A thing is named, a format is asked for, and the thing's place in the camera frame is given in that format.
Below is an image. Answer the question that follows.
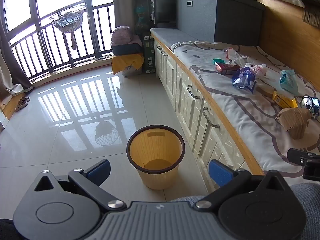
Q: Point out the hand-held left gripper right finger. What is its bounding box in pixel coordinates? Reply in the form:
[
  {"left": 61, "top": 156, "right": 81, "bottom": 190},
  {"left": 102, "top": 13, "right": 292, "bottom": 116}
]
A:
[{"left": 195, "top": 159, "right": 290, "bottom": 209}]

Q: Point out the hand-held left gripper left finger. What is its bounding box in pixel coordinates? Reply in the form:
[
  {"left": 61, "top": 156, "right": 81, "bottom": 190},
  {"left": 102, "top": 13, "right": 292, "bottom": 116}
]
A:
[{"left": 34, "top": 159, "right": 127, "bottom": 211}]

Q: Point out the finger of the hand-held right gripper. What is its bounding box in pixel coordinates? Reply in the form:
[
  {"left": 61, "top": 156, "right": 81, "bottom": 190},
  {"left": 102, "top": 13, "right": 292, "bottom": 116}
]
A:
[{"left": 287, "top": 149, "right": 320, "bottom": 166}]

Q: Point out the brown corrugated cardboard piece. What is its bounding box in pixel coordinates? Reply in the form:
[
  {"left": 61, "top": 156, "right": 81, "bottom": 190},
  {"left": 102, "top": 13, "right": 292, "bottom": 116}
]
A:
[{"left": 275, "top": 107, "right": 312, "bottom": 140}]

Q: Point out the blue drink can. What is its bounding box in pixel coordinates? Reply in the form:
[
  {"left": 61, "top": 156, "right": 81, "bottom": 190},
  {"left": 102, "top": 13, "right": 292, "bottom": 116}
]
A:
[{"left": 300, "top": 96, "right": 320, "bottom": 119}]

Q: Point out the yellow ribbed waste bin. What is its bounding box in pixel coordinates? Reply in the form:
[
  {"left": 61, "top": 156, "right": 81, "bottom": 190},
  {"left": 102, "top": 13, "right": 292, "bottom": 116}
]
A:
[{"left": 126, "top": 125, "right": 185, "bottom": 190}]

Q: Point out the yellow box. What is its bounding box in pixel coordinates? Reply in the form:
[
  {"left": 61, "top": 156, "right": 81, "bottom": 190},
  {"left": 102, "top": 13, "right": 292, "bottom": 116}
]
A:
[{"left": 272, "top": 90, "right": 298, "bottom": 109}]

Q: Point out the teal packet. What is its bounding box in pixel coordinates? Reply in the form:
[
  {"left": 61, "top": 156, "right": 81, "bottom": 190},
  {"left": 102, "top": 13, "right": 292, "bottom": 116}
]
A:
[{"left": 279, "top": 69, "right": 304, "bottom": 97}]

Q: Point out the blue wrapper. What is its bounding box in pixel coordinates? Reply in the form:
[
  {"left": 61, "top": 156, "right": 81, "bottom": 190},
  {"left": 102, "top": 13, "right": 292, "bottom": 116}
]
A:
[{"left": 232, "top": 67, "right": 257, "bottom": 93}]

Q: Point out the pink white wrapper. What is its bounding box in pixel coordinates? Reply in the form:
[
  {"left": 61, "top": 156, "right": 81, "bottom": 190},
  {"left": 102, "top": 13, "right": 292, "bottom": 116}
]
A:
[{"left": 246, "top": 63, "right": 267, "bottom": 77}]

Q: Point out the person's grey clothed leg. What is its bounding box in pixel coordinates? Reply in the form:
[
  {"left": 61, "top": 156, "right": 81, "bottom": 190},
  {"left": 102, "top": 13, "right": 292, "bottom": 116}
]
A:
[{"left": 170, "top": 182, "right": 320, "bottom": 240}]

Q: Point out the printed blanket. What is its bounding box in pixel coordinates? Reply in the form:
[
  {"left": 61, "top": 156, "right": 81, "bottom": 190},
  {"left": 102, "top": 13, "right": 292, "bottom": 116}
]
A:
[{"left": 171, "top": 40, "right": 320, "bottom": 180}]

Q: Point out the white cabinet with wooden edge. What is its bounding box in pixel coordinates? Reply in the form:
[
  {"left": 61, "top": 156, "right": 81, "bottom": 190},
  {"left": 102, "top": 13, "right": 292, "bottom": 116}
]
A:
[{"left": 150, "top": 34, "right": 265, "bottom": 195}]

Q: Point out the wooden step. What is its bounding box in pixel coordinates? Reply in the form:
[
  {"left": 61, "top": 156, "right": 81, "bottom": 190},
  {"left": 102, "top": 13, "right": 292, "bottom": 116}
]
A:
[{"left": 0, "top": 94, "right": 24, "bottom": 120}]

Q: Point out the yellow cloth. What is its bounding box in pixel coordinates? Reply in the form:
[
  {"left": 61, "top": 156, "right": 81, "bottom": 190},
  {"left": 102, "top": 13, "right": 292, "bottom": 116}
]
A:
[{"left": 112, "top": 54, "right": 145, "bottom": 75}]

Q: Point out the white plastic bag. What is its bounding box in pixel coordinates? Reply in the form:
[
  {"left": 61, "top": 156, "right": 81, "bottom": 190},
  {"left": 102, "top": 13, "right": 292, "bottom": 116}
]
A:
[{"left": 223, "top": 47, "right": 255, "bottom": 67}]

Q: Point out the dark flat cushion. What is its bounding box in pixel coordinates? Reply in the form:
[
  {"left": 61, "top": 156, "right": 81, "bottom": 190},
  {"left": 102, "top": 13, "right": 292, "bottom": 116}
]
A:
[{"left": 111, "top": 43, "right": 143, "bottom": 55}]

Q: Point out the green cardboard box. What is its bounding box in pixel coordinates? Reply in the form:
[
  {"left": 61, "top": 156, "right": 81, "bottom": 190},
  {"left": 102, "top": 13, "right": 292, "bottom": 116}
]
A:
[{"left": 142, "top": 35, "right": 157, "bottom": 74}]

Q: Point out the black balcony railing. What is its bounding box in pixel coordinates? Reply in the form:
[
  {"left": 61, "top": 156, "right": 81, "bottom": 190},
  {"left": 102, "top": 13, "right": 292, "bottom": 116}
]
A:
[{"left": 9, "top": 0, "right": 115, "bottom": 80}]

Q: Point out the dark fringed cushion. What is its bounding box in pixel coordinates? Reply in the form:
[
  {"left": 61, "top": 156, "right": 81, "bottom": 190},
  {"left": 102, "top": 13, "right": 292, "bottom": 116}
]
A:
[{"left": 301, "top": 0, "right": 320, "bottom": 28}]

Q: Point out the brown and white curtain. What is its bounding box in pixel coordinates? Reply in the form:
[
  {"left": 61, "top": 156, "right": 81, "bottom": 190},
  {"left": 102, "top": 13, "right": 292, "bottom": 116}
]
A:
[{"left": 0, "top": 12, "right": 33, "bottom": 95}]

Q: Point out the grey seat pad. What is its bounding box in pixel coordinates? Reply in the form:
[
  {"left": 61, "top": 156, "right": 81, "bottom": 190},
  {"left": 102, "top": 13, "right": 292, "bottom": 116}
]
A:
[{"left": 150, "top": 28, "right": 200, "bottom": 49}]

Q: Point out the hanging woven basket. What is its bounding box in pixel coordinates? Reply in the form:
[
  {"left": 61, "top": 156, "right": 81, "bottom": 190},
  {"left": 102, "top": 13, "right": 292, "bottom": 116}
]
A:
[{"left": 49, "top": 2, "right": 88, "bottom": 50}]

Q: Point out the grey storage box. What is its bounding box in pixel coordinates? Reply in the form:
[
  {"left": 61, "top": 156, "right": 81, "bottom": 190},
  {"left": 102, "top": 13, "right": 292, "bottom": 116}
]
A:
[{"left": 173, "top": 0, "right": 265, "bottom": 47}]

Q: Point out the dark storage rack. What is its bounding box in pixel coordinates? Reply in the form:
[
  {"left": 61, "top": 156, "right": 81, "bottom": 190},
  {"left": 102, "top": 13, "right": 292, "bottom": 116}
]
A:
[{"left": 134, "top": 0, "right": 154, "bottom": 39}]

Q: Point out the beige curtain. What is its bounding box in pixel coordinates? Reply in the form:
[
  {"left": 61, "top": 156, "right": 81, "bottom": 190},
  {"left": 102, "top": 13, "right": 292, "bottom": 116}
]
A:
[{"left": 112, "top": 0, "right": 137, "bottom": 28}]

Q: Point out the black drawer unit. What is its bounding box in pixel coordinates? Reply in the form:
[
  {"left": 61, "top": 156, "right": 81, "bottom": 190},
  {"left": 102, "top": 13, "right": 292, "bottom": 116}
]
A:
[{"left": 151, "top": 0, "right": 178, "bottom": 29}]

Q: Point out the metal cabinet handle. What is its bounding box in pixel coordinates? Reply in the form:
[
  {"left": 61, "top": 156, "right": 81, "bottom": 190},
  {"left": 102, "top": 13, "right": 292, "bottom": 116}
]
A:
[
  {"left": 186, "top": 85, "right": 200, "bottom": 100},
  {"left": 202, "top": 107, "right": 220, "bottom": 128}
]

